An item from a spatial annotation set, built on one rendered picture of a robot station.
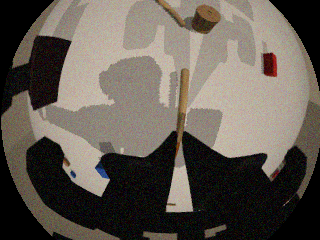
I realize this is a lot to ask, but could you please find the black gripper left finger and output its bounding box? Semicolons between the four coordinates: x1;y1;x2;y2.
100;131;177;204

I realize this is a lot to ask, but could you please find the brown wooden cylinder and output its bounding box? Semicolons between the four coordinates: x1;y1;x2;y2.
191;4;221;35

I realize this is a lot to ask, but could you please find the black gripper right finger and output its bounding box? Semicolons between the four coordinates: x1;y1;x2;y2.
181;131;268;211

